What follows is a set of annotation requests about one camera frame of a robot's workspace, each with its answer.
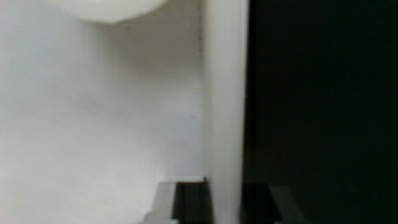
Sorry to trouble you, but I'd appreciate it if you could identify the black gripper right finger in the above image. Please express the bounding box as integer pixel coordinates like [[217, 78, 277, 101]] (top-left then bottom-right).
[[240, 183, 309, 224]]

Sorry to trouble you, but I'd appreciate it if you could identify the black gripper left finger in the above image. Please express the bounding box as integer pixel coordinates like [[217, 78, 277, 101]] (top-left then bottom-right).
[[141, 179, 214, 224]]

